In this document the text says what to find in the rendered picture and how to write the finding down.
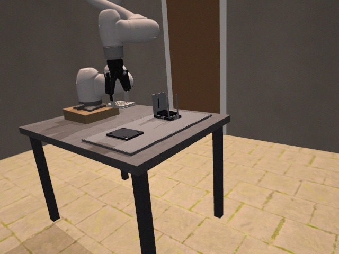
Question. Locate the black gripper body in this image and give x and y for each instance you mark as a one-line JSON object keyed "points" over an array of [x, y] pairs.
{"points": [[118, 63]]}

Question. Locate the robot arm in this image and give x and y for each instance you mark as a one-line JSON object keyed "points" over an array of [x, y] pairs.
{"points": [[133, 28]]}

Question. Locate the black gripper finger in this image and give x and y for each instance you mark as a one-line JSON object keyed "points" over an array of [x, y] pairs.
{"points": [[125, 82], [109, 81]]}

